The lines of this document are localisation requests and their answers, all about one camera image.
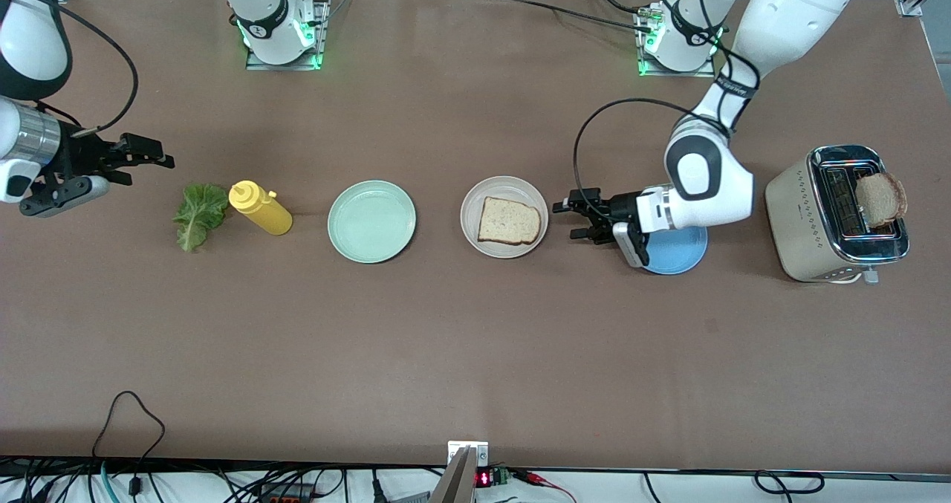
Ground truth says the yellow mustard squeeze bottle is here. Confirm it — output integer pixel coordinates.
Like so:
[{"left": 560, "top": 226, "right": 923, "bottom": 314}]
[{"left": 227, "top": 180, "right": 294, "bottom": 237}]

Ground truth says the green plate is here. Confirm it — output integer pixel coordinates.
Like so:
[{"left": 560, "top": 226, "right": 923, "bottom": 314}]
[{"left": 327, "top": 180, "right": 418, "bottom": 265}]

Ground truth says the blue plate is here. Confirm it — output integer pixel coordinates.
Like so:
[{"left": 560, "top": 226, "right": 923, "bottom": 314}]
[{"left": 642, "top": 224, "right": 710, "bottom": 276}]

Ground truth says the red clip lead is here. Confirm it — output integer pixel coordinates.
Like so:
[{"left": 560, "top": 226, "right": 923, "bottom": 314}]
[{"left": 519, "top": 470, "right": 577, "bottom": 502}]

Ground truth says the brown bread slice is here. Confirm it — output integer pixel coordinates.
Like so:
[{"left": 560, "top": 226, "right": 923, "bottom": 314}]
[
  {"left": 854, "top": 172, "right": 909, "bottom": 229},
  {"left": 476, "top": 195, "right": 543, "bottom": 247}
]

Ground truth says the green lettuce leaf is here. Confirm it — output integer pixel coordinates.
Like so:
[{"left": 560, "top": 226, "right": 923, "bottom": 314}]
[{"left": 172, "top": 183, "right": 232, "bottom": 253}]

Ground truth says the beige plate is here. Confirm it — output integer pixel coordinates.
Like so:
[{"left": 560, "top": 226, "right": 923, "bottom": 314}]
[{"left": 459, "top": 175, "right": 550, "bottom": 259}]

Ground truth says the grey camera pole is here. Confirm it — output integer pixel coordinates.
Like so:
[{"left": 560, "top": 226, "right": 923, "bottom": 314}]
[{"left": 427, "top": 447, "right": 477, "bottom": 503}]

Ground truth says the beige chrome toaster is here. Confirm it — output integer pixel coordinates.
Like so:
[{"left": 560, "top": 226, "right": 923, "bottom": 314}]
[{"left": 765, "top": 144, "right": 912, "bottom": 285}]

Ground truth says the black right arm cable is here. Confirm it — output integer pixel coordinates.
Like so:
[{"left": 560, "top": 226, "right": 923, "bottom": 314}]
[{"left": 0, "top": 0, "right": 140, "bottom": 139}]

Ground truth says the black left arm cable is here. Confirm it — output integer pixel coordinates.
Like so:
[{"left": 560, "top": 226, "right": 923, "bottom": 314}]
[{"left": 573, "top": 0, "right": 763, "bottom": 241}]

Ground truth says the black cable to arm base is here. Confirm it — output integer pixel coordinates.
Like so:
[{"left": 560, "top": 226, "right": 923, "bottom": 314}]
[{"left": 481, "top": 0, "right": 659, "bottom": 34}]

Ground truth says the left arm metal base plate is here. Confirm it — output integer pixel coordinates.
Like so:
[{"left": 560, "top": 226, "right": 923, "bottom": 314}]
[{"left": 637, "top": 5, "right": 718, "bottom": 79}]

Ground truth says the thin black looped cable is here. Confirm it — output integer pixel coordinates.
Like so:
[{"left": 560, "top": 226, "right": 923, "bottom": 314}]
[{"left": 91, "top": 389, "right": 166, "bottom": 498}]

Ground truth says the black coiled cable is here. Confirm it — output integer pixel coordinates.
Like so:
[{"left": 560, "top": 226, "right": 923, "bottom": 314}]
[{"left": 753, "top": 470, "right": 826, "bottom": 496}]

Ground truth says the silver mounting bracket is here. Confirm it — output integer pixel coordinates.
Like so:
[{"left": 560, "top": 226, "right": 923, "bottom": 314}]
[{"left": 447, "top": 441, "right": 490, "bottom": 467}]

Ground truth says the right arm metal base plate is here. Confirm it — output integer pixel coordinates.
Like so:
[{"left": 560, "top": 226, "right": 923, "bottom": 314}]
[{"left": 245, "top": 0, "right": 332, "bottom": 72}]

